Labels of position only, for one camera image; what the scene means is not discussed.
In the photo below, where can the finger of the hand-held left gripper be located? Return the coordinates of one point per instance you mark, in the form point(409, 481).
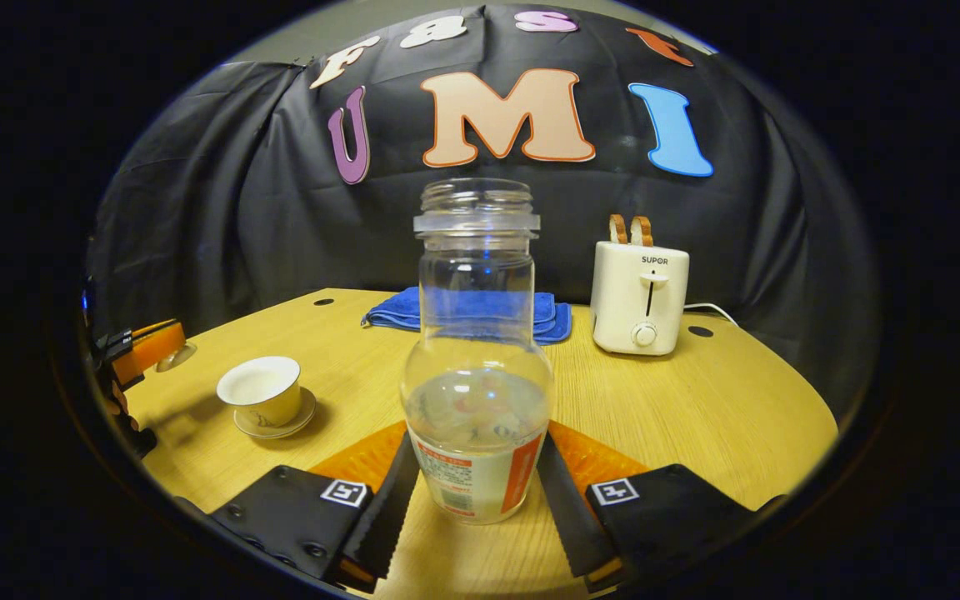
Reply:
point(151, 346)

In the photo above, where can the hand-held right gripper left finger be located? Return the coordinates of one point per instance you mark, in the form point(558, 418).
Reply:
point(392, 508)

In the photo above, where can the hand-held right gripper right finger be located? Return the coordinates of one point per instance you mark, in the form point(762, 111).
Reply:
point(563, 517)

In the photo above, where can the clear plastic water bottle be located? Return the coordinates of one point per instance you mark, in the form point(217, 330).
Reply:
point(476, 417)

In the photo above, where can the white teacup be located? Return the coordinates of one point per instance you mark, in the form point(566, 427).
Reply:
point(267, 400)

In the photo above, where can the white saucer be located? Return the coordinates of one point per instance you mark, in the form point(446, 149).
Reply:
point(303, 417)

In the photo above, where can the black backdrop cloth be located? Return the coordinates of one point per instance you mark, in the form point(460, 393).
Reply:
point(238, 208)

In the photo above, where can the folded blue towel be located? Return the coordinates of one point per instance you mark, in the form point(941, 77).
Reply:
point(388, 312)

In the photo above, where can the white toaster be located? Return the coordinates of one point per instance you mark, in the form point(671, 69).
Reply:
point(638, 300)

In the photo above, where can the bread slice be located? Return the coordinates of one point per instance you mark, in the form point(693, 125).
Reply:
point(617, 229)
point(642, 231)

